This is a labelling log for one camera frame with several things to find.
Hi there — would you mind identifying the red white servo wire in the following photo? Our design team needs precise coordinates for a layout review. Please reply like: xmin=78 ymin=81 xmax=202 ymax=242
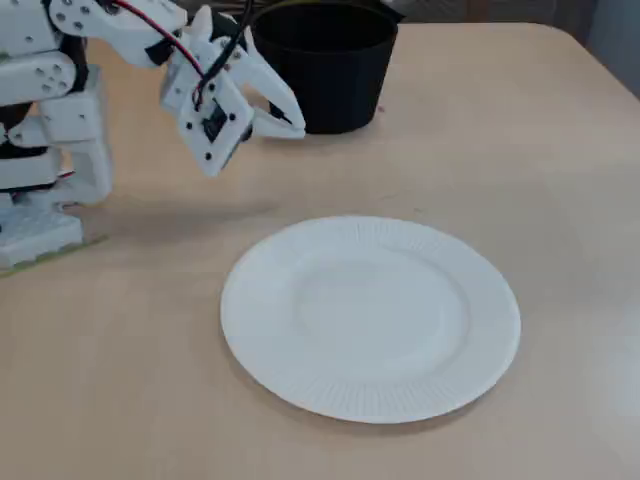
xmin=112 ymin=0 xmax=206 ymax=84

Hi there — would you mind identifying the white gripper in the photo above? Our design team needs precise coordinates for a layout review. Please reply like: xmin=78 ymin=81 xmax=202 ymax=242
xmin=159 ymin=7 xmax=308 ymax=140

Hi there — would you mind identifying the yellow-green base plate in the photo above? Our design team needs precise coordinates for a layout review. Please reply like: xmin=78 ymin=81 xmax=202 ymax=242
xmin=0 ymin=234 xmax=110 ymax=280

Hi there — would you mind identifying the wrist camera in white mount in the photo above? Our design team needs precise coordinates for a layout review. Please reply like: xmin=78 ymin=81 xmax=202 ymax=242
xmin=174 ymin=73 xmax=255 ymax=178

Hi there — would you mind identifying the black pot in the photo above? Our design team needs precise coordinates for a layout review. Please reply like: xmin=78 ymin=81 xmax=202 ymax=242
xmin=249 ymin=0 xmax=400 ymax=135

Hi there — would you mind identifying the white paper plate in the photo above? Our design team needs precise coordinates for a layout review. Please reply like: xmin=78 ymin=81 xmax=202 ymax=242
xmin=220 ymin=215 xmax=522 ymax=425

